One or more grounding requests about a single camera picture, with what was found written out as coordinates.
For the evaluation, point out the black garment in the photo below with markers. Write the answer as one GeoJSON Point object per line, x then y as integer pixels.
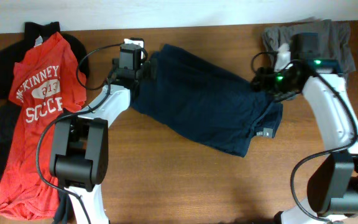
{"type": "Point", "coordinates": [10, 122]}

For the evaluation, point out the red soccer t-shirt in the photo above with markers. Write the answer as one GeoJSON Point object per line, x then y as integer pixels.
{"type": "Point", "coordinates": [46, 83]}

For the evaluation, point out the grey folded garment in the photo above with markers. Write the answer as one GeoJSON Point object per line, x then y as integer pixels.
{"type": "Point", "coordinates": [333, 40]}

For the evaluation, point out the navy blue shorts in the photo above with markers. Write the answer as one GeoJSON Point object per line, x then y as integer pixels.
{"type": "Point", "coordinates": [205, 103]}

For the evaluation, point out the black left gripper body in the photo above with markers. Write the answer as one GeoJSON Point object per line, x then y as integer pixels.
{"type": "Point", "coordinates": [145, 70]}

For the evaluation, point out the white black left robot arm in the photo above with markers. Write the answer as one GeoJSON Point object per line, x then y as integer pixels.
{"type": "Point", "coordinates": [80, 148]}

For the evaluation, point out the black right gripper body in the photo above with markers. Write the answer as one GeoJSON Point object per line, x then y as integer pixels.
{"type": "Point", "coordinates": [276, 83]}

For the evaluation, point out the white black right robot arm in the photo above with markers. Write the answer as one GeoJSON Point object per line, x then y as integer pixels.
{"type": "Point", "coordinates": [332, 191]}

